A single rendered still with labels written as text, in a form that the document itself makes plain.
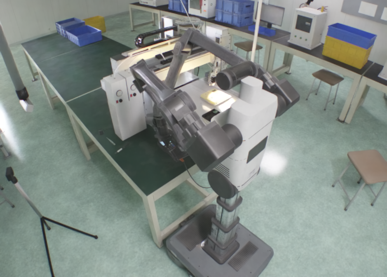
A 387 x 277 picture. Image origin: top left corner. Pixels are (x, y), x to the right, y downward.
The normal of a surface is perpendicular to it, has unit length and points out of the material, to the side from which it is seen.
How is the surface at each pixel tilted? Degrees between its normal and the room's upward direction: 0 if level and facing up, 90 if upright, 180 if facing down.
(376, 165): 1
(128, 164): 0
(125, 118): 90
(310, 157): 0
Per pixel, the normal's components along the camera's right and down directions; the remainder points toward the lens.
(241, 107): 0.00, -0.77
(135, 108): 0.68, 0.47
